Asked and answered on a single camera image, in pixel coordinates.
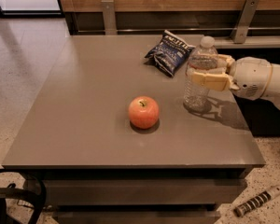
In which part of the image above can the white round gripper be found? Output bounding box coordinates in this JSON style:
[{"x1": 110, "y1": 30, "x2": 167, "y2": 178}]
[{"x1": 188, "y1": 54, "x2": 273, "y2": 100}]

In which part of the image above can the clear plastic water bottle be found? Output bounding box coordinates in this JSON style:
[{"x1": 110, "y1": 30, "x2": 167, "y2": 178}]
[{"x1": 184, "y1": 36, "x2": 217, "y2": 112}]

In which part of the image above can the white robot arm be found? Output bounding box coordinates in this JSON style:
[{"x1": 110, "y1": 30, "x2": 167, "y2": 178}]
[{"x1": 188, "y1": 54, "x2": 280, "y2": 110}]

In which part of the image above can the dark blue chip bag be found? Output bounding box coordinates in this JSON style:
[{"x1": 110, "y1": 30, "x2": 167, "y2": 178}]
[{"x1": 146, "y1": 30, "x2": 194, "y2": 77}]

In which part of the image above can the red apple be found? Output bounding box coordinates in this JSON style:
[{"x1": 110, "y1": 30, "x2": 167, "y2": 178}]
[{"x1": 128, "y1": 96, "x2": 160, "y2": 130}]

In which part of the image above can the wooden counter panel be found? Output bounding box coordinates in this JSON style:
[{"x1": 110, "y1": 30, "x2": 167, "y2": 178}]
[{"x1": 60, "y1": 0, "x2": 280, "y2": 35}]

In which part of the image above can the grey table drawer unit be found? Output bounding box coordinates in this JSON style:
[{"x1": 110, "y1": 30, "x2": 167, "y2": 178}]
[{"x1": 36, "y1": 170, "x2": 246, "y2": 224}]

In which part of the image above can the black chair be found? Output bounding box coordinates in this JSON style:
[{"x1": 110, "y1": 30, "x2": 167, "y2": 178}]
[{"x1": 0, "y1": 169, "x2": 47, "y2": 224}]

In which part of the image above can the right metal bracket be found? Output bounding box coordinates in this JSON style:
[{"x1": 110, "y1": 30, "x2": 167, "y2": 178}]
[{"x1": 231, "y1": 0, "x2": 260, "y2": 44}]

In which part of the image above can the metal bracket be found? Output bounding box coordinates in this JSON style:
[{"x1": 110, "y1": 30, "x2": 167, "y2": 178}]
[
  {"x1": 101, "y1": 0, "x2": 118, "y2": 35},
  {"x1": 231, "y1": 0, "x2": 260, "y2": 44}
]

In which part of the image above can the left metal bracket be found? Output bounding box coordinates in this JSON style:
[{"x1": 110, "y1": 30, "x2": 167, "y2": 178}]
[{"x1": 101, "y1": 0, "x2": 118, "y2": 35}]

